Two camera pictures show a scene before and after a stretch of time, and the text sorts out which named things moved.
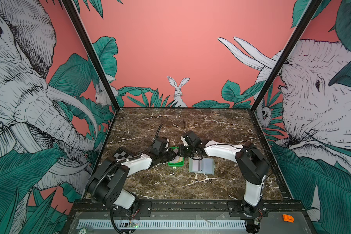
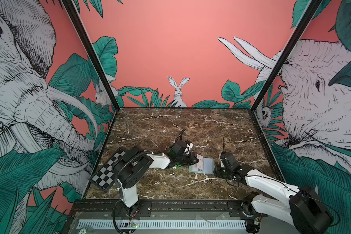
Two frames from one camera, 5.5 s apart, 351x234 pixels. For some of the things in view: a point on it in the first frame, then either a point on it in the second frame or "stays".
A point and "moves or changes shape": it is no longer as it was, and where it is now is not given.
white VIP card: [178, 159] moves or changes shape
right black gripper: [181, 151] -> [217, 173]
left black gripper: [172, 155] -> [191, 157]
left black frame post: [70, 8] stays
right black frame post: [314, 5] stays
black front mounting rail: [89, 209] stays
